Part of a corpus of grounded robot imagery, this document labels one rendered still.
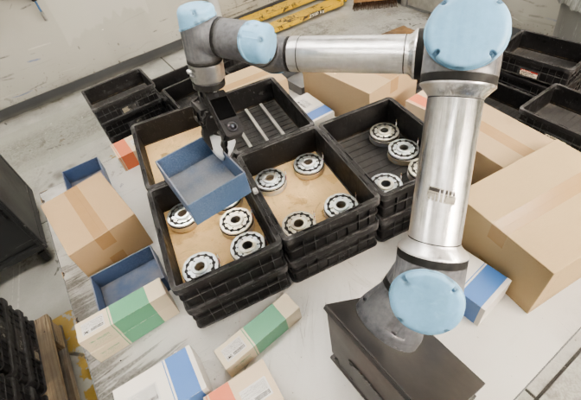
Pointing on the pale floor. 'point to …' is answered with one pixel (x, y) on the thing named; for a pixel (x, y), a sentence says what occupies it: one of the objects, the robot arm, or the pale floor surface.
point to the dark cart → (18, 219)
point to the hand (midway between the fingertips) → (226, 156)
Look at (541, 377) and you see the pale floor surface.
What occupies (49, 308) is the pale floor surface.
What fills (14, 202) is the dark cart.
